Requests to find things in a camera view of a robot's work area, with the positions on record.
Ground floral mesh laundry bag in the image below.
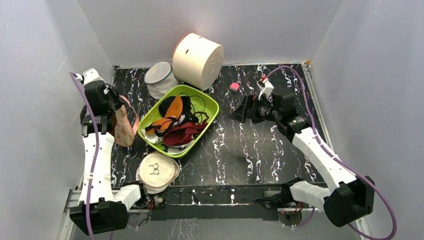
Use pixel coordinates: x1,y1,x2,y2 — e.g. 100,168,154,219
111,95,140,147

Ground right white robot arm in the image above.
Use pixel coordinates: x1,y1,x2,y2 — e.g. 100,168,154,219
230,93,375,227

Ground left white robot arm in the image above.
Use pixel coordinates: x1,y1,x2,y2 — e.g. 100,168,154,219
69,68,151,239

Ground white mesh cylindrical laundry bag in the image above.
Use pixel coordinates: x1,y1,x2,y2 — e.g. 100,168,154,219
144,61,179,100

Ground maroon bra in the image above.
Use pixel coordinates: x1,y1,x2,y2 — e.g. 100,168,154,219
162,121,208,147

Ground orange black bra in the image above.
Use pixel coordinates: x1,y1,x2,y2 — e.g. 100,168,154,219
144,95,192,137

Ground cream round mesh laundry bag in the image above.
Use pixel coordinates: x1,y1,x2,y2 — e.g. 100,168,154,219
136,151,180,195

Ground pink small block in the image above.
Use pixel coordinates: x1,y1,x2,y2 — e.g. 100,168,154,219
228,82,240,93

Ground green plastic bin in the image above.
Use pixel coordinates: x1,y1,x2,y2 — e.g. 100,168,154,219
137,84,220,159

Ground white garment in bin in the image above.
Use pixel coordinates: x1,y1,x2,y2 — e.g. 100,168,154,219
140,129,163,145

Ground white cylindrical container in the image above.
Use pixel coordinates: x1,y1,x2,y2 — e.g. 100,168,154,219
172,33,225,91

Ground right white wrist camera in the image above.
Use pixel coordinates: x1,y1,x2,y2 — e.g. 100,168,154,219
256,76,274,100

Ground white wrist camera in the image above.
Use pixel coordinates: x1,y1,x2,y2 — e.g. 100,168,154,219
256,76,274,100
72,68,106,86

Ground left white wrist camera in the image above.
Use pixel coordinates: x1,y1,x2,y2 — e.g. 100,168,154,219
72,68,106,86

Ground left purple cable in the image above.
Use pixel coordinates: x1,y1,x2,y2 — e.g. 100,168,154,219
69,71,115,240

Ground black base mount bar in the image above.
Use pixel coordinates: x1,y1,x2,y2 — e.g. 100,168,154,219
114,181,327,222

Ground aluminium frame rail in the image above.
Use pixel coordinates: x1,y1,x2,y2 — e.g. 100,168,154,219
56,188,87,240

